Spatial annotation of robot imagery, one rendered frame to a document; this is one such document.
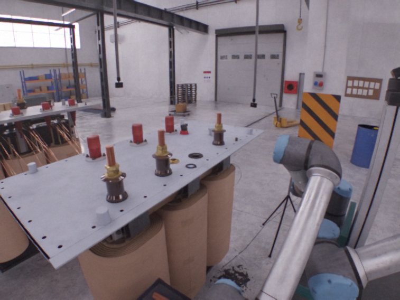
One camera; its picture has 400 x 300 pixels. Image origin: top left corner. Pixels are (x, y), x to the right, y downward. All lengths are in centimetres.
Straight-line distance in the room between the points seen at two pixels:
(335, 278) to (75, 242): 79
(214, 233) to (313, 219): 126
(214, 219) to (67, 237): 125
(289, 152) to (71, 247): 76
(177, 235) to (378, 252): 101
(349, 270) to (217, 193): 108
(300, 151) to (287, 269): 39
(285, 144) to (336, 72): 506
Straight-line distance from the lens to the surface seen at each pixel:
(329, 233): 95
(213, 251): 200
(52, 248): 73
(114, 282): 118
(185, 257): 153
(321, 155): 79
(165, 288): 115
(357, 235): 106
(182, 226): 135
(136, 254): 107
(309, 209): 71
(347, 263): 85
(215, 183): 160
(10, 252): 272
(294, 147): 82
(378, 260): 88
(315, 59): 586
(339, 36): 591
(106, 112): 1094
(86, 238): 72
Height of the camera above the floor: 180
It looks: 19 degrees down
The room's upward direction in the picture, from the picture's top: straight up
